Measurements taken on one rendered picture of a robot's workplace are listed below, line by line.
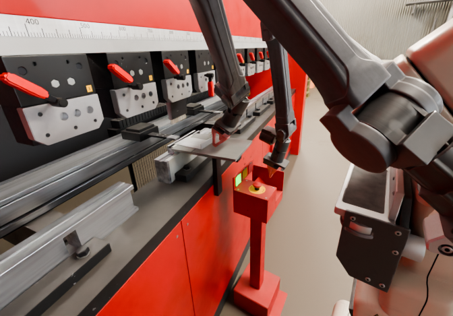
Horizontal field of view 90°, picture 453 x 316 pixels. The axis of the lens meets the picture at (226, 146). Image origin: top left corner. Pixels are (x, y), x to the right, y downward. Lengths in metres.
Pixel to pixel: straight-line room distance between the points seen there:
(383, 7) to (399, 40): 1.06
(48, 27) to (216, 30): 0.31
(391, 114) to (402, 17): 8.46
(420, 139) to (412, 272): 0.39
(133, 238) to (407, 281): 0.64
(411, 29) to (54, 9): 8.56
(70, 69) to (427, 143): 0.60
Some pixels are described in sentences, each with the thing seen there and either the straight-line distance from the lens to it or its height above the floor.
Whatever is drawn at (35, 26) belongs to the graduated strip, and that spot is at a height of 1.39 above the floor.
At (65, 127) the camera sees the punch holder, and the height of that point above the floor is 1.20.
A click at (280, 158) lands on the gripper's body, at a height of 0.91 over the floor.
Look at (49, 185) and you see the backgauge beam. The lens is 0.90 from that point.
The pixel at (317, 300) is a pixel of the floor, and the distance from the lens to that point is 1.64.
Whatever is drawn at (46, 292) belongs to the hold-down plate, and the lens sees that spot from 0.64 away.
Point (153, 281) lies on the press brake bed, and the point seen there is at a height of 0.74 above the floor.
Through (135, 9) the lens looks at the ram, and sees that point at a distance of 0.73.
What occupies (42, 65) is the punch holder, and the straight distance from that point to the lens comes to 0.56.
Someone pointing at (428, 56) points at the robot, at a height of 1.32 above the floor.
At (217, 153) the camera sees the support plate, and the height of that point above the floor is 1.00.
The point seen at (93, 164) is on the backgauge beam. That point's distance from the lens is 0.97.
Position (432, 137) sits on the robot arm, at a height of 1.24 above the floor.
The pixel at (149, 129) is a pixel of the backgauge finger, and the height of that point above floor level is 1.02.
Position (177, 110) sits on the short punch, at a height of 1.13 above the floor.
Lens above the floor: 1.34
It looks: 23 degrees down
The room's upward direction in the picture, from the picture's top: 2 degrees counter-clockwise
